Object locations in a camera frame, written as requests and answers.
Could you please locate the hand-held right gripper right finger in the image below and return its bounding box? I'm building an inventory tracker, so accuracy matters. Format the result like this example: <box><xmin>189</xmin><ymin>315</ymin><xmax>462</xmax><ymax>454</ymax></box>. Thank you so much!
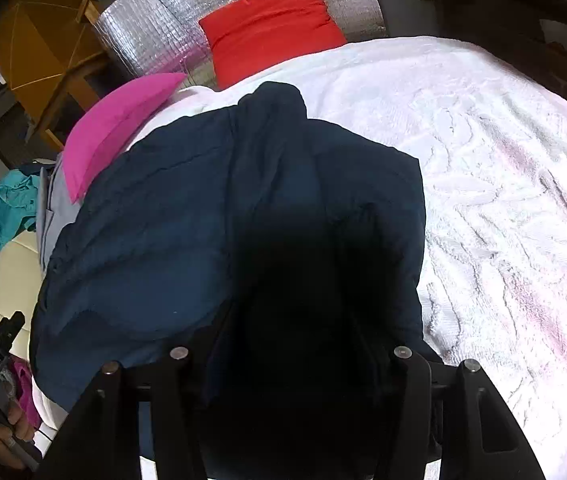
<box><xmin>392</xmin><ymin>346</ymin><xmax>548</xmax><ymax>480</ymax></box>

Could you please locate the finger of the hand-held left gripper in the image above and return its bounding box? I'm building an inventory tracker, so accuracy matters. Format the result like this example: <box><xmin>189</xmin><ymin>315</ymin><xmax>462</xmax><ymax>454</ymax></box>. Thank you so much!
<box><xmin>0</xmin><ymin>311</ymin><xmax>26</xmax><ymax>357</ymax></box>

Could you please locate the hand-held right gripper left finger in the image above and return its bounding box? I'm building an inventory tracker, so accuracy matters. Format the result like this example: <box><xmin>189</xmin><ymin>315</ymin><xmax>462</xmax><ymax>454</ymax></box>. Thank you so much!
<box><xmin>38</xmin><ymin>346</ymin><xmax>205</xmax><ymax>480</ymax></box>

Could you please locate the navy puffer jacket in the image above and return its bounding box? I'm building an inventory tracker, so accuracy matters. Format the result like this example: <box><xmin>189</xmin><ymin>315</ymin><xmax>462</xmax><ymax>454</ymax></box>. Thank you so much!
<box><xmin>28</xmin><ymin>81</ymin><xmax>452</xmax><ymax>480</ymax></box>

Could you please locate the person's left hand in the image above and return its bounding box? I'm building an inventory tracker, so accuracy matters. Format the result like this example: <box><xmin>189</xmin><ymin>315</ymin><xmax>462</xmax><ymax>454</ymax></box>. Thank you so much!
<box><xmin>0</xmin><ymin>402</ymin><xmax>40</xmax><ymax>469</ymax></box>

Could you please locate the magenta cloth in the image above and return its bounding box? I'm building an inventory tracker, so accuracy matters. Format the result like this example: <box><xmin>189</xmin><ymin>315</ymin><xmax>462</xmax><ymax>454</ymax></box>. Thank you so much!
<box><xmin>11</xmin><ymin>360</ymin><xmax>42</xmax><ymax>429</ymax></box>

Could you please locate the cream sofa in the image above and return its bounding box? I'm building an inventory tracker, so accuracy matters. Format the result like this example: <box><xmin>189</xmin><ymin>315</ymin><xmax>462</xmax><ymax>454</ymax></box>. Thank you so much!
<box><xmin>0</xmin><ymin>220</ymin><xmax>45</xmax><ymax>361</ymax></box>

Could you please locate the teal cloth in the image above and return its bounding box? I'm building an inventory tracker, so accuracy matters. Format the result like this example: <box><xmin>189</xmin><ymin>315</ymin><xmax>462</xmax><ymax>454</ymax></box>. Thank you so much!
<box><xmin>0</xmin><ymin>169</ymin><xmax>41</xmax><ymax>253</ymax></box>

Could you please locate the light grey garment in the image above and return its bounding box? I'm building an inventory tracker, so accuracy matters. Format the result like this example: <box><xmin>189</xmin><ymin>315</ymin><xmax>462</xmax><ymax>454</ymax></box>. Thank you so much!
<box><xmin>38</xmin><ymin>157</ymin><xmax>82</xmax><ymax>274</ymax></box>

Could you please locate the white textured blanket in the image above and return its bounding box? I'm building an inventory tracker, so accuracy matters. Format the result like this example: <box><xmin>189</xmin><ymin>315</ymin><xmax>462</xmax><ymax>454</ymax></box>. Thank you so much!
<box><xmin>34</xmin><ymin>35</ymin><xmax>567</xmax><ymax>480</ymax></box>

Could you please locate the pink pillow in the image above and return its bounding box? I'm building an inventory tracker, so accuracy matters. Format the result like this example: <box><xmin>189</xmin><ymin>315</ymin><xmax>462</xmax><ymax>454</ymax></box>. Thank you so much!
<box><xmin>64</xmin><ymin>72</ymin><xmax>188</xmax><ymax>204</ymax></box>

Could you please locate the yellow wooden cabinet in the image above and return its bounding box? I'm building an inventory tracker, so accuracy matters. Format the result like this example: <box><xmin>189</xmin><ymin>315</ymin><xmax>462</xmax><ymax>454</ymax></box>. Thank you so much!
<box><xmin>0</xmin><ymin>0</ymin><xmax>135</xmax><ymax>152</ymax></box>

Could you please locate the silver foil insulation sheet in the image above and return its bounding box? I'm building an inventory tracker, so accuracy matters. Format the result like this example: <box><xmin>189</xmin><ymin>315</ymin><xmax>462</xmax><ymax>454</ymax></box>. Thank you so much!
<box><xmin>91</xmin><ymin>0</ymin><xmax>389</xmax><ymax>94</ymax></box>

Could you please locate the red pillow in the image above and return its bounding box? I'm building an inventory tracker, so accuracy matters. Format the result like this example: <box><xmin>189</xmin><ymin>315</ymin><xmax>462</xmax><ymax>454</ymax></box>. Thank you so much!
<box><xmin>198</xmin><ymin>0</ymin><xmax>348</xmax><ymax>89</ymax></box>

